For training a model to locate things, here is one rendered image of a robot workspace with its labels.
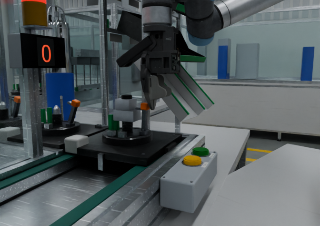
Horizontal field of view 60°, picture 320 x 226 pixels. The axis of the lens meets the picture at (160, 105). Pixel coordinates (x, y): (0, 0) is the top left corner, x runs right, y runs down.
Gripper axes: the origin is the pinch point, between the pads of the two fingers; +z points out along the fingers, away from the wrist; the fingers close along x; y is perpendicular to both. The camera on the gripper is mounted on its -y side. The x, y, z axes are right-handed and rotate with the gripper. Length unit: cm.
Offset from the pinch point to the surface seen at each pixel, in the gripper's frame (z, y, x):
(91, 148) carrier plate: 10.2, -11.0, -11.3
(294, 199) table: 21.3, 36.2, 4.0
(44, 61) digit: -11.3, -16.2, -19.8
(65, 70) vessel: -7, -81, 57
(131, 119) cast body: 3.9, -4.4, -2.2
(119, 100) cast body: -1.0, -8.0, -2.3
